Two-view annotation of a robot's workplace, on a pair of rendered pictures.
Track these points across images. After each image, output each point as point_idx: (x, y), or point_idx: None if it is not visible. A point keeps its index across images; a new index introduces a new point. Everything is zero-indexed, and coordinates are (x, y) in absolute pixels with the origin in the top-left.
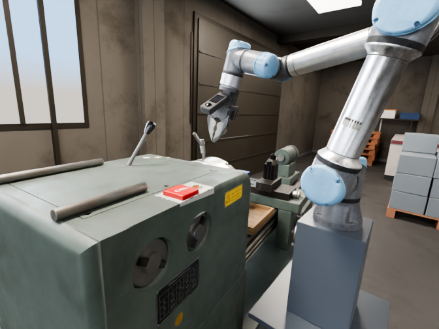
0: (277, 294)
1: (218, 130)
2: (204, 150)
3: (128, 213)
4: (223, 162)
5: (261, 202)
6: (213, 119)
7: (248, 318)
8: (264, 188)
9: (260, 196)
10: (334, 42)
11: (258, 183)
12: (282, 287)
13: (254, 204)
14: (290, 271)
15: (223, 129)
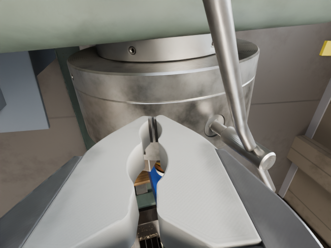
0: (11, 55)
1: (108, 158)
2: (227, 138)
3: None
4: (151, 147)
5: (143, 196)
6: (203, 245)
7: (70, 50)
8: (140, 215)
9: (147, 202)
10: None
11: (154, 219)
12: (17, 72)
13: (142, 180)
14: (33, 108)
15: (44, 182)
